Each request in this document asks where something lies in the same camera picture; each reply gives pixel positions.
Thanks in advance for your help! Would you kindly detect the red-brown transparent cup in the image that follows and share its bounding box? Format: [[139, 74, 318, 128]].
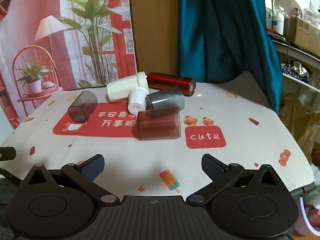
[[137, 108, 181, 140]]

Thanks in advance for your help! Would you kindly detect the brown wooden panel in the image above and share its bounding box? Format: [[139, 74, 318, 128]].
[[130, 0, 177, 74]]

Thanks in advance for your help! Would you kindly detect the cardboard box on shelf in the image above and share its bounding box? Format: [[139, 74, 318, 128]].
[[284, 16, 319, 56]]

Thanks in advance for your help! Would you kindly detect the small white cup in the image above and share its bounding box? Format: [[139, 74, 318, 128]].
[[127, 87, 149, 115]]

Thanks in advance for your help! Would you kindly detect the white shelf unit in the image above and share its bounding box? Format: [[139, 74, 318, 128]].
[[268, 32, 319, 112]]

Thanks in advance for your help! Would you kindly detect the teal blue curtain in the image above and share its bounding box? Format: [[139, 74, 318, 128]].
[[177, 0, 283, 112]]

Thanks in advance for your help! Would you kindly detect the grey transparent cup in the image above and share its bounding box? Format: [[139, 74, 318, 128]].
[[146, 87, 185, 110]]

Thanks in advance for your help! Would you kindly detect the white plastic jug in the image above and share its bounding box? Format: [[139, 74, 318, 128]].
[[272, 6, 285, 35]]

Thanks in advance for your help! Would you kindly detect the smoky purple transparent cup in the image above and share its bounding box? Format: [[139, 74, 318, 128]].
[[68, 90, 98, 123]]

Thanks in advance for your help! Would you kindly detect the printed room scene backdrop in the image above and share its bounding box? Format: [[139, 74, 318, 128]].
[[1, 0, 137, 128]]

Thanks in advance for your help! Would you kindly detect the shiny red metallic cup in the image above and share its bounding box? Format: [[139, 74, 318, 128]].
[[146, 72, 196, 96]]

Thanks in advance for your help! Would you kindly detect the yellowish plastic bag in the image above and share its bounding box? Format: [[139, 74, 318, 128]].
[[278, 93, 319, 163]]

